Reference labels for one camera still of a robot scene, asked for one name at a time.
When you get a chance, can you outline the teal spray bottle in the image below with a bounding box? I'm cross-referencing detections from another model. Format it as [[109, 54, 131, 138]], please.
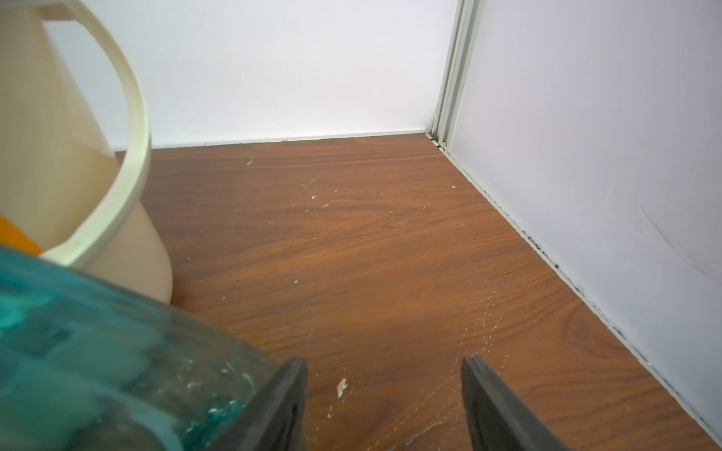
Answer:
[[1, 247, 278, 450]]

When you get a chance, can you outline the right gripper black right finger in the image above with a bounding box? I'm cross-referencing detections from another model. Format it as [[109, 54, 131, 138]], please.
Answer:
[[461, 356, 567, 450]]

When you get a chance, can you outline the yellow shovel yellow handle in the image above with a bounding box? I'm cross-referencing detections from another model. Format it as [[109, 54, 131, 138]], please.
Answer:
[[0, 216, 42, 256]]

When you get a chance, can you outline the cream plastic bucket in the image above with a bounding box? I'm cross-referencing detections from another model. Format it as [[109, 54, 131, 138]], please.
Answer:
[[1, 1, 173, 303]]

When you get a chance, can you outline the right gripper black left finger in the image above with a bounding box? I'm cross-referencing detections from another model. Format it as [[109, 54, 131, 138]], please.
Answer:
[[208, 358, 308, 450]]

